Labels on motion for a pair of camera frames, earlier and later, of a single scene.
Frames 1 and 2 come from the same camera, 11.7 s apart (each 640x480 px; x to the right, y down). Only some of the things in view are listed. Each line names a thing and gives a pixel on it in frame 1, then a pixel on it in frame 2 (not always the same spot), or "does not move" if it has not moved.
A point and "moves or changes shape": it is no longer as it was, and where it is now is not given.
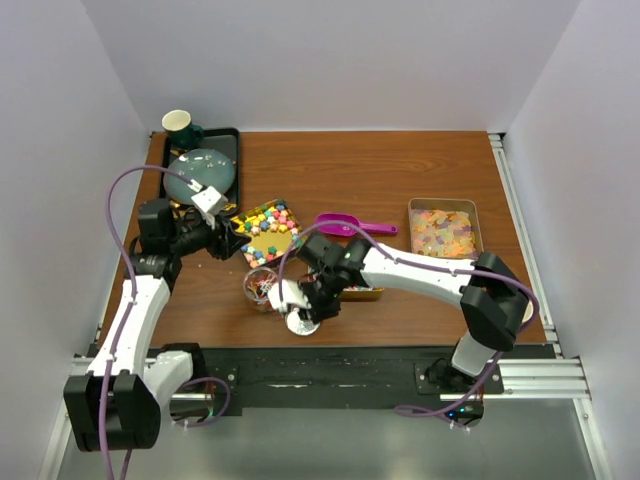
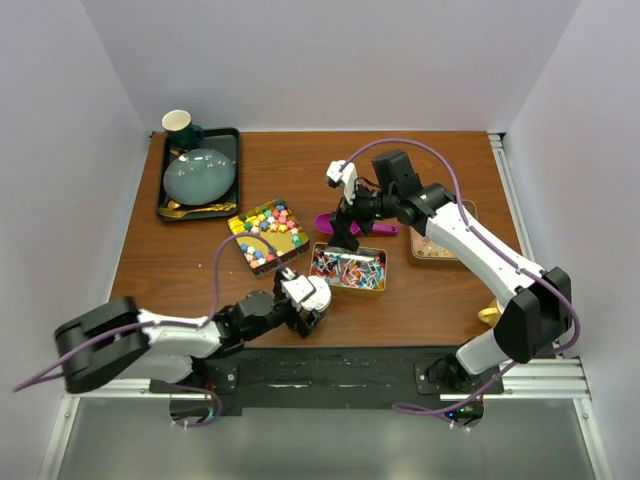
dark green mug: x=180 y=129 does not move
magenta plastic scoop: x=346 y=231 does not move
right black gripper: x=319 y=311 → x=342 y=236
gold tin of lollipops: x=361 y=292 moves or changes shape
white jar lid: x=300 y=326 moves or changes shape
